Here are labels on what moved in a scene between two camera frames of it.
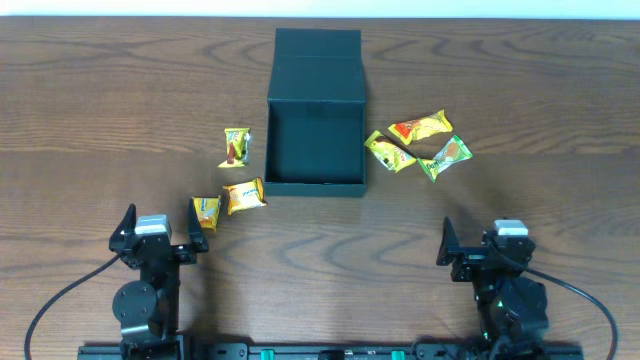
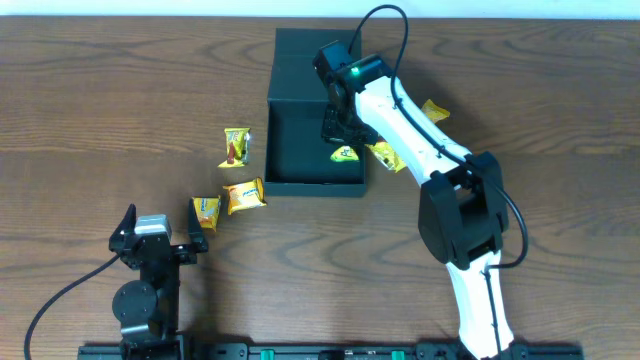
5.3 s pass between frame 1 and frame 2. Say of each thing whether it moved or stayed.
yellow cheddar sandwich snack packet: stayed
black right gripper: moved
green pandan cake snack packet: moved
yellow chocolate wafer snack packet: stayed
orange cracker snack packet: stayed
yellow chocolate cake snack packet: stayed
